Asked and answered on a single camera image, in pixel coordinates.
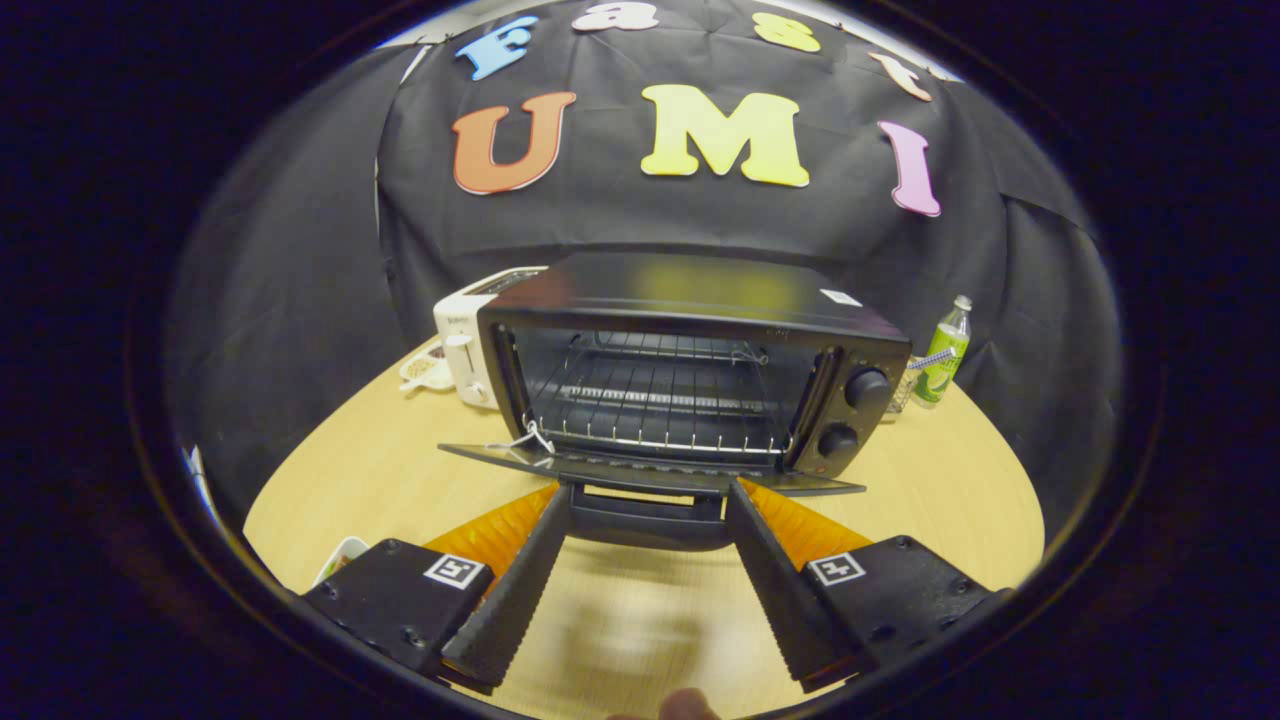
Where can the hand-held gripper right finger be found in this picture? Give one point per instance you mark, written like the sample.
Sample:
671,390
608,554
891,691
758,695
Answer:
780,590

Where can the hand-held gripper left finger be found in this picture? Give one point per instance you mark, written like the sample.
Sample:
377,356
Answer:
515,600

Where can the black toaster oven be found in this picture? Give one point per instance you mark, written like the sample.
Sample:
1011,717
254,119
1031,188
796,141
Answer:
700,290

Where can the white pop-up toaster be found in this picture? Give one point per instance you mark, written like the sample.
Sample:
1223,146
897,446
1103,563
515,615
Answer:
460,330

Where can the white tray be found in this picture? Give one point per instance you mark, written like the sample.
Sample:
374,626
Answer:
340,560

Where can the clear patterned glass cup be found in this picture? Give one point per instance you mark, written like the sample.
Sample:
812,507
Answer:
903,392

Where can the small white dish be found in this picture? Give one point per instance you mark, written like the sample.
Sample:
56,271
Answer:
425,372

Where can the green label plastic bottle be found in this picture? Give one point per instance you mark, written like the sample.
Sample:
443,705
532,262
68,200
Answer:
940,365

